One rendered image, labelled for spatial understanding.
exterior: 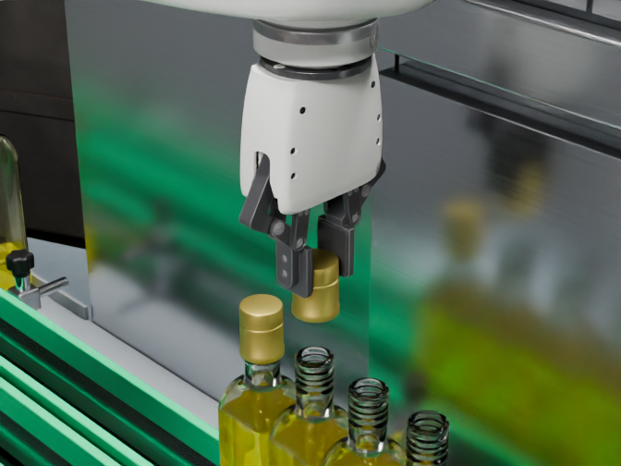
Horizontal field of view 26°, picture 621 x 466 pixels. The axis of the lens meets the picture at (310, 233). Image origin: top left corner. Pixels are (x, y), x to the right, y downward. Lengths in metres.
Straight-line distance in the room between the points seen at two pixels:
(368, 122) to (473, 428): 0.30
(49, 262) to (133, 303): 0.87
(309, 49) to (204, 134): 0.44
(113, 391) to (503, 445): 0.43
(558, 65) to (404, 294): 0.26
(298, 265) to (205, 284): 0.42
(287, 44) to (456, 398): 0.37
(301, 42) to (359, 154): 0.11
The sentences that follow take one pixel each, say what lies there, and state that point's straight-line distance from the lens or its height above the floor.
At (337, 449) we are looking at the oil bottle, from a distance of 1.01.
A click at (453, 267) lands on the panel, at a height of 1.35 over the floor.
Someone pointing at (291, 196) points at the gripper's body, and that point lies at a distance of 0.90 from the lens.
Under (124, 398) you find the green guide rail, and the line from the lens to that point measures 1.34.
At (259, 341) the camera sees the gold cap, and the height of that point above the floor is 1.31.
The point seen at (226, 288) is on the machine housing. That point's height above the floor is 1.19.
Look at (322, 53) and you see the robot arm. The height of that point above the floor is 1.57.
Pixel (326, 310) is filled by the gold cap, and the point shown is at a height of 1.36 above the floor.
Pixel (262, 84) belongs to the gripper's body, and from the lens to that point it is 0.89.
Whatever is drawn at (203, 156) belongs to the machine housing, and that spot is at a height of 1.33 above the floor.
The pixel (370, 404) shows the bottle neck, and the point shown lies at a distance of 0.97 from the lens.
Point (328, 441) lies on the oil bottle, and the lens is 1.03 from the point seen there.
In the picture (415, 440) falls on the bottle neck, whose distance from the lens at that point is 0.94.
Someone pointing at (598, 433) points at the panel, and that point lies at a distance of 1.02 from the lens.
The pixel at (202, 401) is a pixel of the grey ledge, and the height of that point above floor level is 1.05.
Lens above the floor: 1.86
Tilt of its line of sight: 27 degrees down
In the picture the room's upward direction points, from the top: straight up
